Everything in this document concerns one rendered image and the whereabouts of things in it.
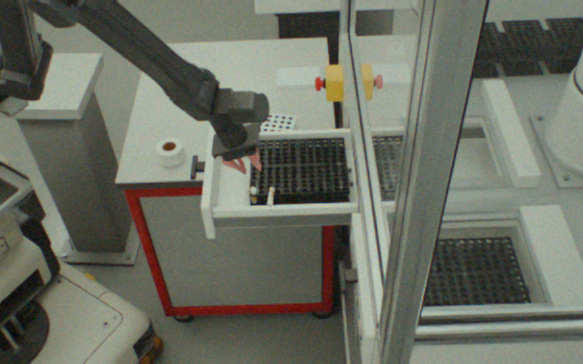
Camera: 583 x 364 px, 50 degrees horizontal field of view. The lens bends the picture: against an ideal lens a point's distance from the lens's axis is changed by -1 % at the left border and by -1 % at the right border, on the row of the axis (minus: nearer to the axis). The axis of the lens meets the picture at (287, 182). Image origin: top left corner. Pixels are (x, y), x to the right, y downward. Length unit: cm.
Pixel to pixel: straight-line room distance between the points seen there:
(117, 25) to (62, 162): 126
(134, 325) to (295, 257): 52
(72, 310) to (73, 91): 67
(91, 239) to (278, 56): 101
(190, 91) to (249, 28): 246
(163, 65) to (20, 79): 28
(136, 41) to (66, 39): 274
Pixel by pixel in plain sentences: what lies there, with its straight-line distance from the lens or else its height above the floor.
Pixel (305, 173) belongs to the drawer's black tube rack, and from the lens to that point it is 144.
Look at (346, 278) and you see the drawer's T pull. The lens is 124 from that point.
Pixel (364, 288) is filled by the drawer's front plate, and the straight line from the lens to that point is 121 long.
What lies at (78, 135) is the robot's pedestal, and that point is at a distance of 209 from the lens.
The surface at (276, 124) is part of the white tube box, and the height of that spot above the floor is 80.
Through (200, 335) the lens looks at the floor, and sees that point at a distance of 226.
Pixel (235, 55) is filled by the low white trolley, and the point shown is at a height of 76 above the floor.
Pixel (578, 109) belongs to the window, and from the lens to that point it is 72.
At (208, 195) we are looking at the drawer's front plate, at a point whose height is 93.
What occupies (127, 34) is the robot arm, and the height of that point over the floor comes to 140.
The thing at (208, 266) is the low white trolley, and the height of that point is 36.
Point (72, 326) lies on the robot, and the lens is 205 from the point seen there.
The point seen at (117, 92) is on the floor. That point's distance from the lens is 326.
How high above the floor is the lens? 193
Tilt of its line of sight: 47 degrees down
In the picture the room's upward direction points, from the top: 3 degrees counter-clockwise
